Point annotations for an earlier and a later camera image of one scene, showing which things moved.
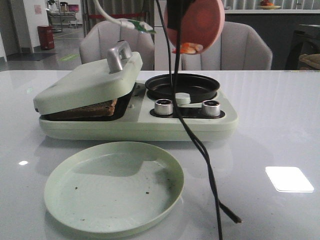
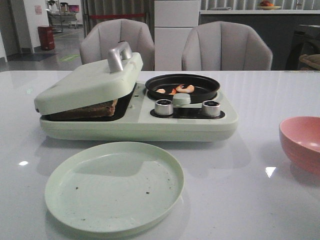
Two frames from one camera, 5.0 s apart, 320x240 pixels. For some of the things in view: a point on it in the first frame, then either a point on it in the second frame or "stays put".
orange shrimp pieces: [189, 48] -> [189, 89]
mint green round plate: [112, 188] stays put
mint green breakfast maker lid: [95, 84] stays put
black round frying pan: [200, 88] stays put
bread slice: [101, 109] stays put
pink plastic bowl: [203, 23] -> [300, 136]
